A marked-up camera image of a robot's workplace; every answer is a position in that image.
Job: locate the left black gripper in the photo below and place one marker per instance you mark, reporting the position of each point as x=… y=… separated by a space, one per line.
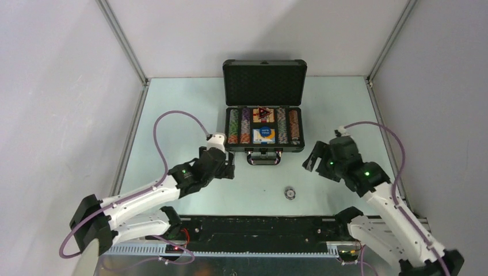
x=227 y=170

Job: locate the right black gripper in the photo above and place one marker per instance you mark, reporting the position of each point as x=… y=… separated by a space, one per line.
x=321 y=150

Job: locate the blue small blind button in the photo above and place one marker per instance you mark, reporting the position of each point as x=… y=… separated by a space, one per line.
x=265 y=131

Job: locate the red card deck box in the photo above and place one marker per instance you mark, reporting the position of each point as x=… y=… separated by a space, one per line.
x=269 y=119

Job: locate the black poker case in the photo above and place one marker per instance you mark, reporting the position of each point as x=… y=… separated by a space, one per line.
x=268 y=84

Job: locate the red triangular dealer button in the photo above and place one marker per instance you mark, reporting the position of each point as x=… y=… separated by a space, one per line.
x=263 y=113

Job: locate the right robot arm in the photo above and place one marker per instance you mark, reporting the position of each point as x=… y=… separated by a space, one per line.
x=406 y=244

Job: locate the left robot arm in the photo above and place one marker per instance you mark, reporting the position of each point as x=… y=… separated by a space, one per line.
x=143 y=212

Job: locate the green chip row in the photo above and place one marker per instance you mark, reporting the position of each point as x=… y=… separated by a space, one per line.
x=233 y=126

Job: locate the blue orange chip row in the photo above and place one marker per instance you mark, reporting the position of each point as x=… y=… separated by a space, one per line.
x=282 y=126

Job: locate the purple blue chip row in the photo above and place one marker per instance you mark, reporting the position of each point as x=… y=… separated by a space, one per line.
x=245 y=126

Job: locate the brown chip row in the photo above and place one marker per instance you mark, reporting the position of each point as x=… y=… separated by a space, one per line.
x=294 y=127

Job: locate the blue card deck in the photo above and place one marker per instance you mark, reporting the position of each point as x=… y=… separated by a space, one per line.
x=257 y=139

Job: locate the grey poker chip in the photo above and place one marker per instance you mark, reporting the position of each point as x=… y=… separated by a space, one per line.
x=290 y=193

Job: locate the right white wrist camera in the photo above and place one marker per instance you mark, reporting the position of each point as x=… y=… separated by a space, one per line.
x=341 y=131

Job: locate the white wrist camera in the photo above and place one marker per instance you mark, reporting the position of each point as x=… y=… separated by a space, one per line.
x=217 y=141
x=341 y=131

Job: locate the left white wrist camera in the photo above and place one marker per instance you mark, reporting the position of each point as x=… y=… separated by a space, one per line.
x=217 y=141

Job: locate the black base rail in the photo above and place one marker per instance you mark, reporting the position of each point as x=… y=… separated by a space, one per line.
x=262 y=234

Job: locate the right aluminium frame post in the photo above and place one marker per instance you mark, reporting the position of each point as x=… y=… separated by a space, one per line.
x=392 y=37

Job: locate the aluminium frame post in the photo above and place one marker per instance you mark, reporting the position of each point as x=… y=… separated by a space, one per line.
x=114 y=24
x=392 y=37

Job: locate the left aluminium frame post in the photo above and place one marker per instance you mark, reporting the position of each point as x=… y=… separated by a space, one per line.
x=114 y=24

